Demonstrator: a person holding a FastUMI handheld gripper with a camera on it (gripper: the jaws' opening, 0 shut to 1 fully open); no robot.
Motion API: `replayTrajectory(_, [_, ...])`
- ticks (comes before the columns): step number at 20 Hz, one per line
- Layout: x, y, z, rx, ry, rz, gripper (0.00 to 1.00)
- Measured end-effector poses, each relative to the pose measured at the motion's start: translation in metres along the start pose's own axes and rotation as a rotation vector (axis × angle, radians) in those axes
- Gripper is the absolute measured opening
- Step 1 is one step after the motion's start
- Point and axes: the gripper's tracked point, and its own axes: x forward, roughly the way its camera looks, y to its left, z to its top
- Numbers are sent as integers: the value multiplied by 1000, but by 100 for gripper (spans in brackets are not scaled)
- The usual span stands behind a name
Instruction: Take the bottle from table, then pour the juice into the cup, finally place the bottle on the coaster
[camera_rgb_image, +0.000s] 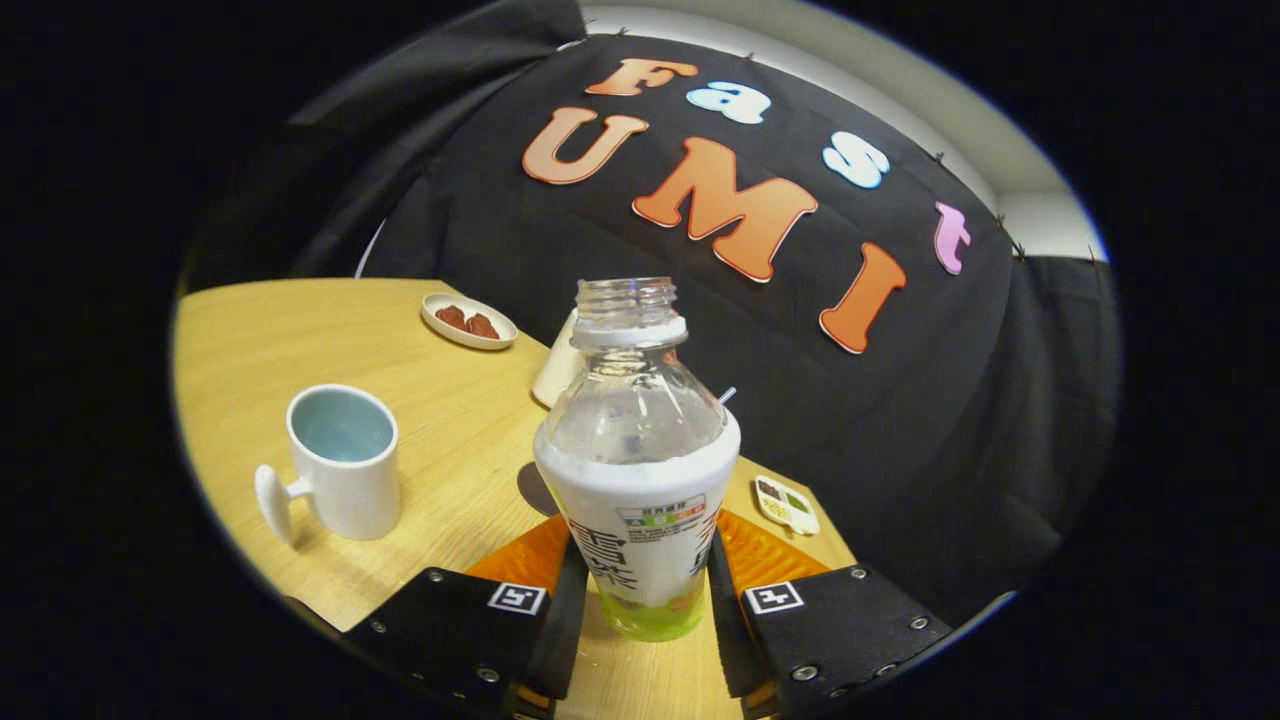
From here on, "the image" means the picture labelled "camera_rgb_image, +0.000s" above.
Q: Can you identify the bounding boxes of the white cup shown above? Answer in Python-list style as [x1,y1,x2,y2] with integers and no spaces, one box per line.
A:
[254,384,401,546]

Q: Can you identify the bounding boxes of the white oval snack plate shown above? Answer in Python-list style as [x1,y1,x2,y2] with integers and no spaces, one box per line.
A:
[421,292,519,351]

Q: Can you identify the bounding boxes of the dark brown round coaster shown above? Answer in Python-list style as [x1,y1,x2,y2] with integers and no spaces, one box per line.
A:
[517,462,561,518]

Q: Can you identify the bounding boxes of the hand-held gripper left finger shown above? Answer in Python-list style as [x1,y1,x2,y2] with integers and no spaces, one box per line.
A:
[345,513,591,716]

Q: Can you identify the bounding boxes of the wooden table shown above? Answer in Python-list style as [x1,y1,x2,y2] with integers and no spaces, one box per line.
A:
[172,278,858,720]

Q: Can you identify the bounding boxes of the clear plastic juice bottle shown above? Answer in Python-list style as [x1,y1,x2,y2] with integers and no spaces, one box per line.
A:
[533,277,742,643]

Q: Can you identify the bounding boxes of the white divided dish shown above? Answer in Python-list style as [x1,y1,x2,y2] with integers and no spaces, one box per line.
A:
[753,475,821,536]

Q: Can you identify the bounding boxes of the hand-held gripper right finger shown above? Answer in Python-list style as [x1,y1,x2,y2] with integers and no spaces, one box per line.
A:
[705,508,956,716]

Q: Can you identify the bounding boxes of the cream toaster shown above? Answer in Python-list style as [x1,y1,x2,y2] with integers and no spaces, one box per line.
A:
[531,308,583,409]

